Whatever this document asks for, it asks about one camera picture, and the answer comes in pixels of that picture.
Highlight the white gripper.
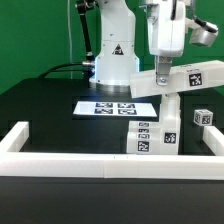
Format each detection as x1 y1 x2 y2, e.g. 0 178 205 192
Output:
147 0 186 86

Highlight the white chair back frame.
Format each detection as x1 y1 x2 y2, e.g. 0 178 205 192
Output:
130 60 224 98

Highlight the white chair seat part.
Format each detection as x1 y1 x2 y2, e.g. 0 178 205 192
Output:
159 93 181 155

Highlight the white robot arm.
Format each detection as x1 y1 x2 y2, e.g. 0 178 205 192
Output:
90 0 218 89

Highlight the white tag sheet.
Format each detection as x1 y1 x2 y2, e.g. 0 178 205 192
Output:
73 101 157 117

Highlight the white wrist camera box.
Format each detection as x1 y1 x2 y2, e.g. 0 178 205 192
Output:
190 22 218 47

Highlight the black cable bundle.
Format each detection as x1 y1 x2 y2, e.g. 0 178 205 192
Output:
38 61 98 80

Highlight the black jointed camera mount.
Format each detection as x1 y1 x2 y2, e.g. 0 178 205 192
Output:
75 0 100 68

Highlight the white U-shaped fence frame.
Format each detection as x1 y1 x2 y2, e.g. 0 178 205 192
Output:
0 122 224 180

